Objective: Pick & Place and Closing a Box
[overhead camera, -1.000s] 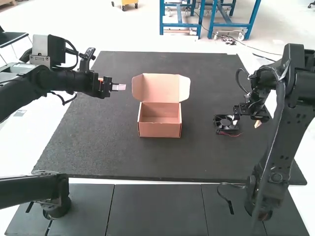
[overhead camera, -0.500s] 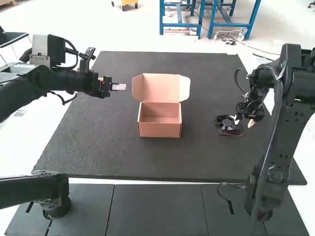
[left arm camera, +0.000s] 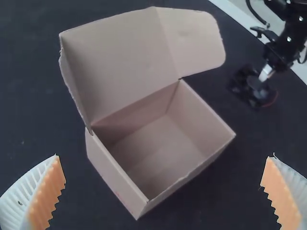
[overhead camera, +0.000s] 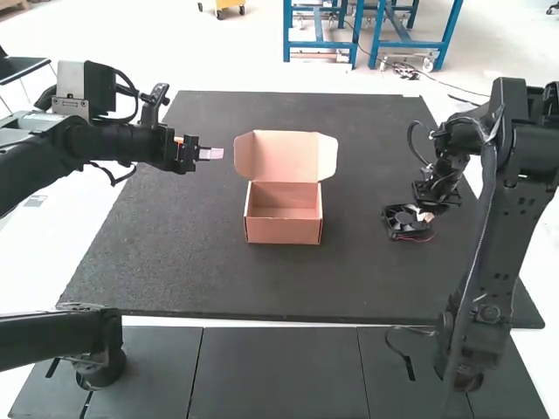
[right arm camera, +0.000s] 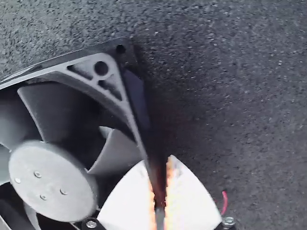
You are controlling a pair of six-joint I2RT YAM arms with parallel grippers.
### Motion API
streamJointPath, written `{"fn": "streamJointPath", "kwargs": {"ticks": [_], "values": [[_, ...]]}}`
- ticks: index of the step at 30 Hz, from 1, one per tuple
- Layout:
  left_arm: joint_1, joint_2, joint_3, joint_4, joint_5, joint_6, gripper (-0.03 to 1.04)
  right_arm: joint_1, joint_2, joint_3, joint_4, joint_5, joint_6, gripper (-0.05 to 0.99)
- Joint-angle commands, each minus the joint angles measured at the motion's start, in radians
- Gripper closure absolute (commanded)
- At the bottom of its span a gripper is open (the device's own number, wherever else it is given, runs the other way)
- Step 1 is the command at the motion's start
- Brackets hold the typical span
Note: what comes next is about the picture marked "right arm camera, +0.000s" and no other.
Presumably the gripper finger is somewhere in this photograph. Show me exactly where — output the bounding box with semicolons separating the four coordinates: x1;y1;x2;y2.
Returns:
165;154;237;230
81;161;158;230

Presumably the black mat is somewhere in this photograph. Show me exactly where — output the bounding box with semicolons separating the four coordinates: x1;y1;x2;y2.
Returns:
0;0;307;230

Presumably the black square fan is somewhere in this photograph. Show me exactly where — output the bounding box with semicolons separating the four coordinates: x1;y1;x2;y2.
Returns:
0;37;228;230

